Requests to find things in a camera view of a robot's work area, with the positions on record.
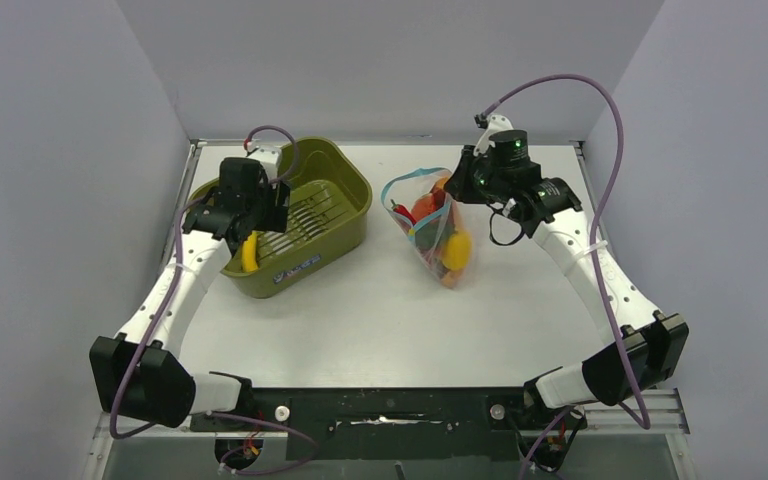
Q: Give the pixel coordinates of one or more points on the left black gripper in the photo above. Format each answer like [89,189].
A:
[276,196]

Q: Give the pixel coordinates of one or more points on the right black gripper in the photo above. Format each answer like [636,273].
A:
[459,185]

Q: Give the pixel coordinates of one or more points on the clear zip top bag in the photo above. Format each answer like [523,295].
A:
[406,189]

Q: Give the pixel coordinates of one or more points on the olive green plastic bin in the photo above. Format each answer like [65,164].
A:
[328,207]

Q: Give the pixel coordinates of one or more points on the dark green toy avocado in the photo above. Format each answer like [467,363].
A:
[434,234]

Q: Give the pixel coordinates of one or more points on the red toy chili pepper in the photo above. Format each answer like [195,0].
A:
[402,210]

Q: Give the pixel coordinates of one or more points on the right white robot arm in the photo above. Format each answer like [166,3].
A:
[643,344]

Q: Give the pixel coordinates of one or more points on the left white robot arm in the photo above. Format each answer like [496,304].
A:
[136,371]

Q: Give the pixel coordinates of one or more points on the yellow toy banana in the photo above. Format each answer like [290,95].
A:
[249,260]

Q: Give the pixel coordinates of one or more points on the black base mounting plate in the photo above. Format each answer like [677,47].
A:
[398,423]

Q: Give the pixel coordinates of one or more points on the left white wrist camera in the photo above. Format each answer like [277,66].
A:
[269,156]

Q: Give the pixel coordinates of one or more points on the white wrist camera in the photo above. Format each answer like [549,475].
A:
[489,124]
[269,156]

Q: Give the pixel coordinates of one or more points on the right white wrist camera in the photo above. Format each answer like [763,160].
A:
[489,124]

